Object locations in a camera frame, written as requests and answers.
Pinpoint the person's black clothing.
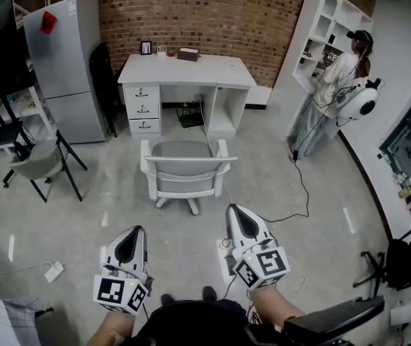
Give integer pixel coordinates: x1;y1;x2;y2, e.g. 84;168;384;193
133;299;286;346

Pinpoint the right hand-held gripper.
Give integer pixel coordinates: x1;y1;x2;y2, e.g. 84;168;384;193
225;203;291;290

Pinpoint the white power strip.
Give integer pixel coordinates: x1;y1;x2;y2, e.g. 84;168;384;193
44;261;65;284
215;239;237;279

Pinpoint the silver refrigerator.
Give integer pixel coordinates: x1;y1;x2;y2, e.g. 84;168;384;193
22;0;110;145

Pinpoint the grey chair with black legs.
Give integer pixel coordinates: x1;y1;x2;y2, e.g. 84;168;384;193
2;130;88;204

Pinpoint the white cable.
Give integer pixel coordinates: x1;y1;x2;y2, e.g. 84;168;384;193
198;94;234;205

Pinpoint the white bookshelf cabinet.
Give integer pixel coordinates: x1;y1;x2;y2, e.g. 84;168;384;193
268;0;375;140

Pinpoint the black television stand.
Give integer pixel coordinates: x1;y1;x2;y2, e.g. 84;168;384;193
0;99;35;151

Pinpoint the white grey office chair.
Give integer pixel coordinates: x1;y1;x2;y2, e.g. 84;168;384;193
139;138;239;216

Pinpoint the white desk with drawers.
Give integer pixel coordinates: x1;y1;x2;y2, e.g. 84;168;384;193
118;53;257;138

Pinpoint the red paper decoration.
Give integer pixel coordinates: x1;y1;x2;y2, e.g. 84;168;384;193
39;11;58;35

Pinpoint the brown tissue box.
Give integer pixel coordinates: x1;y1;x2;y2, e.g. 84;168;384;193
176;47;201;63

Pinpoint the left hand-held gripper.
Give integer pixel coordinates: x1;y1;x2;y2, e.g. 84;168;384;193
93;225;154;316

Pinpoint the person's left forearm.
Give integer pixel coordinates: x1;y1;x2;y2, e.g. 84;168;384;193
86;310;145;346

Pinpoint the person's right forearm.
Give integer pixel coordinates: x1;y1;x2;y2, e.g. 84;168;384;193
248;285;306;329

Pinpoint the black floor cable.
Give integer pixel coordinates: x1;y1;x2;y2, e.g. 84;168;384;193
265;149;311;223

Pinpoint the white drawer with black handle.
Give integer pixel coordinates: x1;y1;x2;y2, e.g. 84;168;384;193
126;102;160;120
124;86;159;104
128;118;162;136

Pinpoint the black folding chair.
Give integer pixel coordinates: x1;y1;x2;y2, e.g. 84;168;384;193
89;42;123;138

